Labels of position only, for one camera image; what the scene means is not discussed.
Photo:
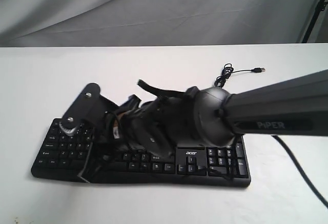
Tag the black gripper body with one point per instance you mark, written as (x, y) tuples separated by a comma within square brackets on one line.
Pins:
[(158, 126)]

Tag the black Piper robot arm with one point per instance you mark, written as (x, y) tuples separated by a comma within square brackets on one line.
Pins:
[(294, 107)]

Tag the black Acer keyboard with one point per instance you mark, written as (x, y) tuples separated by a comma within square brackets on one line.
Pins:
[(62, 157)]

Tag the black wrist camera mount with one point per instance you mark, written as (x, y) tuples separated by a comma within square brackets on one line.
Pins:
[(89, 107)]

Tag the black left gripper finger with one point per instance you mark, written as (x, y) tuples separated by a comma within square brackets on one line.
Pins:
[(92, 164)]

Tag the grey backdrop cloth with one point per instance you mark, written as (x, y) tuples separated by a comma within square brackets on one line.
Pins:
[(86, 23)]

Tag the black tripod stand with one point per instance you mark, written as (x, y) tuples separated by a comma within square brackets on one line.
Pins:
[(315, 29)]

